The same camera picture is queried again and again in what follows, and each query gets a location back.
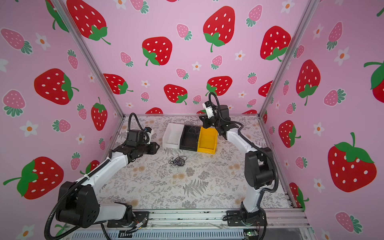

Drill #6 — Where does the black cable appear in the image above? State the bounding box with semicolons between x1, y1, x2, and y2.
187;119;202;142

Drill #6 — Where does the dark cable bundle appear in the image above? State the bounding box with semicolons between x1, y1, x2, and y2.
167;155;188;168

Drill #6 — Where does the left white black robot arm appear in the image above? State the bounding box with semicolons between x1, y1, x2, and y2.
44;127;160;240

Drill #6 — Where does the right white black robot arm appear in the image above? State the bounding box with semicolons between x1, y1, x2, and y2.
199;93;279;226

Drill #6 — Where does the yellow plastic bin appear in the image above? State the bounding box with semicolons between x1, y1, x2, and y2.
197;127;218;155

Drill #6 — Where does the white plastic bin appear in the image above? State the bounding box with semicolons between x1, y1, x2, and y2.
162;123;185;149

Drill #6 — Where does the black plastic bin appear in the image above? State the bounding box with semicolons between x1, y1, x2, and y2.
180;125;201;152

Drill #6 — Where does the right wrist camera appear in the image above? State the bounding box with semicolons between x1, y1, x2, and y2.
203;101;217;119

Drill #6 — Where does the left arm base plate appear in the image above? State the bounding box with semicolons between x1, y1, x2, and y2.
107;211;150;229

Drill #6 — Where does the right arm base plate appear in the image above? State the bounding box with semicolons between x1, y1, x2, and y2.
222;210;268;227

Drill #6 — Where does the aluminium rail frame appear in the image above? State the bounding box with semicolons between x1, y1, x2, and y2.
66;208;316;240

